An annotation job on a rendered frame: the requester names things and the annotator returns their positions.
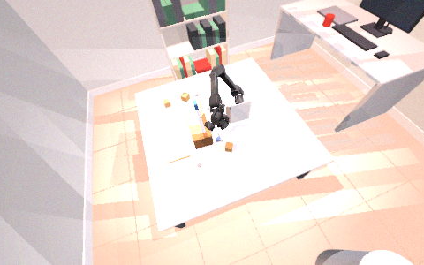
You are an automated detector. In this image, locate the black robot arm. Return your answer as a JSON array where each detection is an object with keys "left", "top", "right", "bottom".
[{"left": 209, "top": 64, "right": 245, "bottom": 130}]

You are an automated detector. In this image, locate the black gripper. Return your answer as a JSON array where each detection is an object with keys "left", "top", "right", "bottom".
[{"left": 204, "top": 114, "right": 229, "bottom": 132}]

